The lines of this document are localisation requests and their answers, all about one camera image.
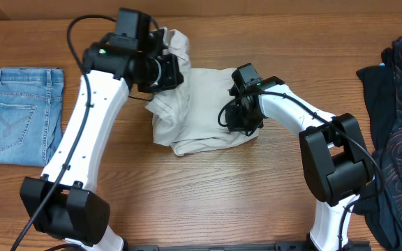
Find beige cotton shorts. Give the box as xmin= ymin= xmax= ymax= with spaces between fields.
xmin=146 ymin=29 xmax=259 ymax=156

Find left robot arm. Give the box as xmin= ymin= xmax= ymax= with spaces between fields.
xmin=20 ymin=8 xmax=184 ymax=250

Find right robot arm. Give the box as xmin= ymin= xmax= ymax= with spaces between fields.
xmin=218 ymin=63 xmax=375 ymax=250

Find black patterned garment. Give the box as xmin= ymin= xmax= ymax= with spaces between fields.
xmin=352 ymin=37 xmax=402 ymax=250

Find folded blue denim jeans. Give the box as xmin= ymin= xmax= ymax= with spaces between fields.
xmin=0 ymin=67 xmax=64 ymax=167

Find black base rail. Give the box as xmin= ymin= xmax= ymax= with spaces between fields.
xmin=43 ymin=240 xmax=373 ymax=251

